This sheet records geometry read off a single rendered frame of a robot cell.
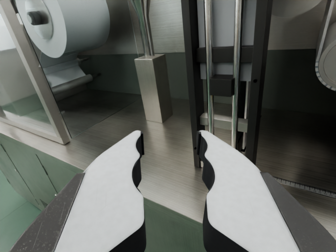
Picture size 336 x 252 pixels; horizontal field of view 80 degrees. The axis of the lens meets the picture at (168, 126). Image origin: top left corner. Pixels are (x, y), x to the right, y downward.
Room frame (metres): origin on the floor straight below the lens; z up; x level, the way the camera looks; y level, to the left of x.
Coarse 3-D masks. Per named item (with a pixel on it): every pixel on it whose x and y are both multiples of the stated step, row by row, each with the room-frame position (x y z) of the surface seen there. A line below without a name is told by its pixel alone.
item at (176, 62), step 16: (176, 64) 1.02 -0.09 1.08; (272, 64) 0.77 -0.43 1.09; (288, 64) 0.74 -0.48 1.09; (304, 64) 0.71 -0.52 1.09; (176, 80) 1.03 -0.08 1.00; (272, 80) 0.76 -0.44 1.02; (288, 80) 0.73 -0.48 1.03; (304, 80) 0.70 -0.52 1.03; (176, 96) 1.03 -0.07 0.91; (224, 96) 0.88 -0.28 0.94; (272, 96) 0.76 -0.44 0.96; (288, 96) 0.72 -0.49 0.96; (304, 96) 0.69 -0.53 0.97; (320, 96) 0.66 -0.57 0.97; (320, 112) 0.66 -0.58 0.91
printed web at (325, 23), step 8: (328, 0) 0.53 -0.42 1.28; (328, 8) 0.45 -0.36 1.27; (328, 16) 0.42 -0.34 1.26; (320, 32) 0.53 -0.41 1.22; (320, 40) 0.44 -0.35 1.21; (320, 48) 0.43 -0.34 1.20; (320, 80) 0.42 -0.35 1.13; (248, 88) 0.51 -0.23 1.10; (248, 96) 0.52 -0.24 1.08; (248, 104) 0.53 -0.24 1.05
